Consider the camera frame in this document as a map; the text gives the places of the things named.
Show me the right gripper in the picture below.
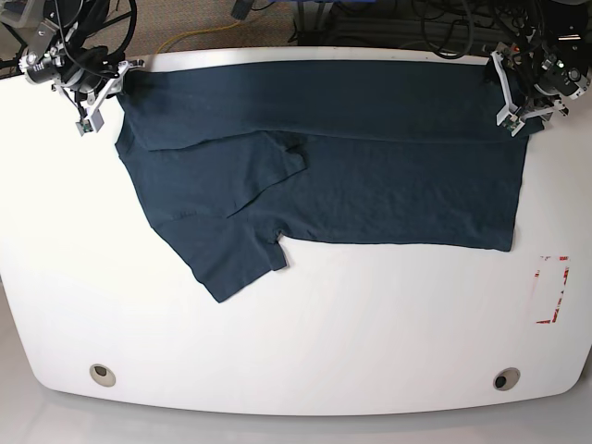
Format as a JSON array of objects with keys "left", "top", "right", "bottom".
[{"left": 18, "top": 45, "right": 112, "bottom": 93}]

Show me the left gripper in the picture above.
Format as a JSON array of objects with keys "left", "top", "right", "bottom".
[{"left": 517, "top": 50, "right": 591, "bottom": 100}]

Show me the dark blue T-shirt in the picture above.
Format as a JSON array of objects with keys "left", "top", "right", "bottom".
[{"left": 116, "top": 61, "right": 543, "bottom": 302}]

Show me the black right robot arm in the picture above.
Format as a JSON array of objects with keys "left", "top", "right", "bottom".
[{"left": 19, "top": 0, "right": 138, "bottom": 95}]

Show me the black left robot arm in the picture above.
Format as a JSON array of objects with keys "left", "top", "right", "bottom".
[{"left": 512, "top": 1, "right": 591, "bottom": 100}]

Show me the red tape marking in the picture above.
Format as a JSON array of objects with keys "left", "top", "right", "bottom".
[{"left": 529, "top": 255, "right": 571, "bottom": 325}]

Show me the left table grommet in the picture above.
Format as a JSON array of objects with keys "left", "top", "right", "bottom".
[{"left": 89, "top": 364, "right": 117, "bottom": 388}]

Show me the table grommet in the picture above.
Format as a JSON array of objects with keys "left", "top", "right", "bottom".
[
  {"left": 493, "top": 367, "right": 521, "bottom": 391},
  {"left": 89, "top": 364, "right": 117, "bottom": 388}
]

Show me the right table grommet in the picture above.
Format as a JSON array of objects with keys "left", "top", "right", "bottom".
[{"left": 493, "top": 367, "right": 521, "bottom": 391}]

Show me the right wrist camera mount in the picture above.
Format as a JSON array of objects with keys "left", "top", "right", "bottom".
[{"left": 52, "top": 59, "right": 145, "bottom": 136}]

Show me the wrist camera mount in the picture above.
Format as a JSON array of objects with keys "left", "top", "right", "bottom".
[
  {"left": 490, "top": 43, "right": 569, "bottom": 137},
  {"left": 52, "top": 59, "right": 145, "bottom": 136}
]

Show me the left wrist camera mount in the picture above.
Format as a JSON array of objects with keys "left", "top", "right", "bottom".
[{"left": 490, "top": 43, "right": 569, "bottom": 137}]

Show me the yellow cable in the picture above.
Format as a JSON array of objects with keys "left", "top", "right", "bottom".
[{"left": 159, "top": 20, "right": 241, "bottom": 52}]

